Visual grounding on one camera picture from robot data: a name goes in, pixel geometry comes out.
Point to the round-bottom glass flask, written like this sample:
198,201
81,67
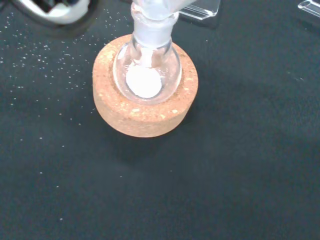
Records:
172,72

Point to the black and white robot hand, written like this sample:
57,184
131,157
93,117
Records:
62,12

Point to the clear acrylic funnel stand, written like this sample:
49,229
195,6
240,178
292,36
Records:
200,10

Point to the black bench cloth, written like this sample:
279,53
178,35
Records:
225,150

